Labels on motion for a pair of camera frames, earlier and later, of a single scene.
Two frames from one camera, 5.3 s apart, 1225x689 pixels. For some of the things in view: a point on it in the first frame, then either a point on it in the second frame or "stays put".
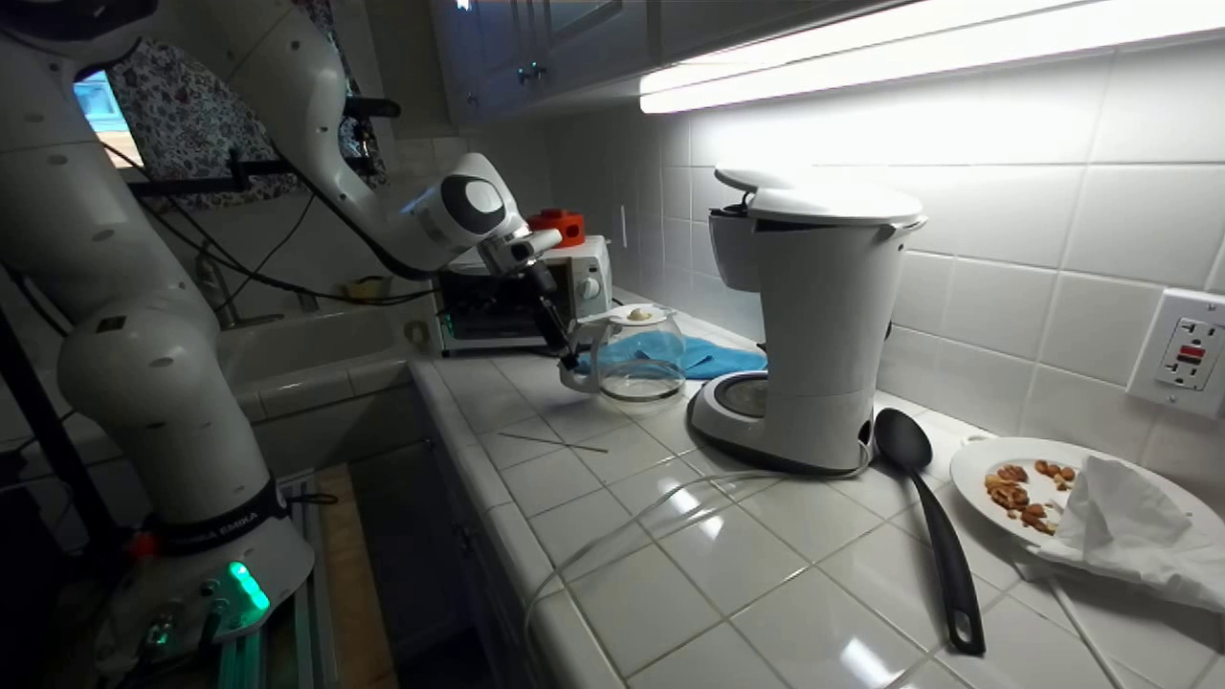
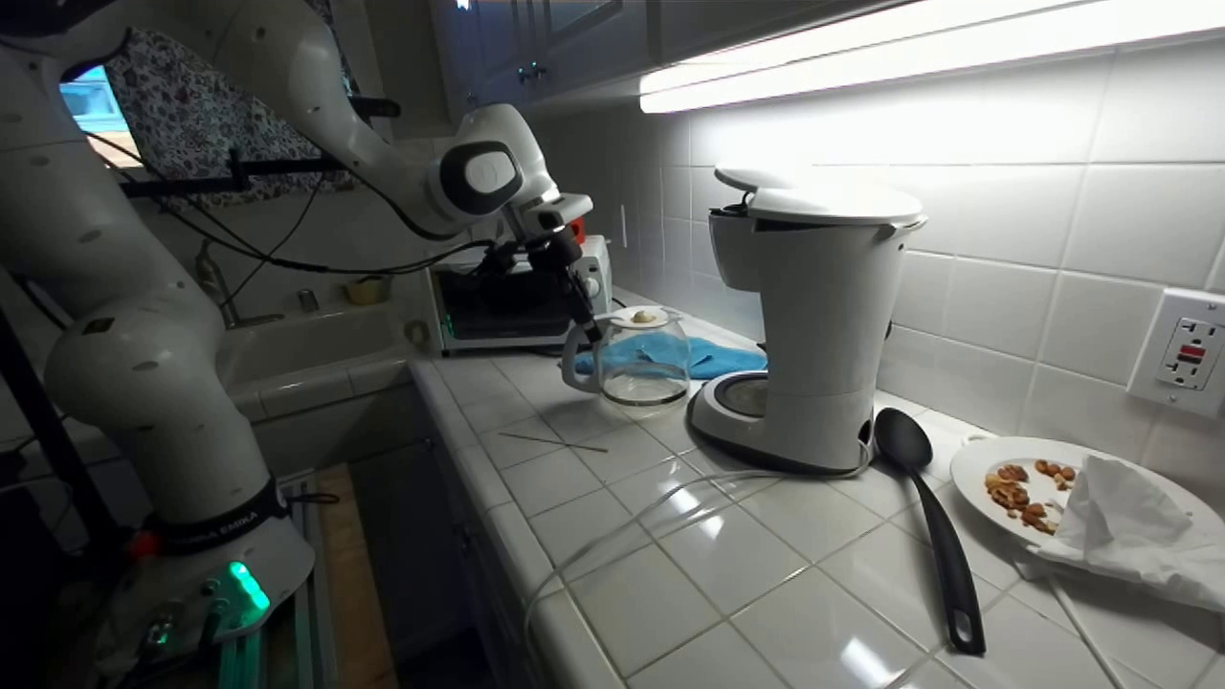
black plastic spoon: x=905 y=443 stays put
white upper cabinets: x=550 y=62 stays put
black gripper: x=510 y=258 → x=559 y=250
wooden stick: x=553 y=443 stays put
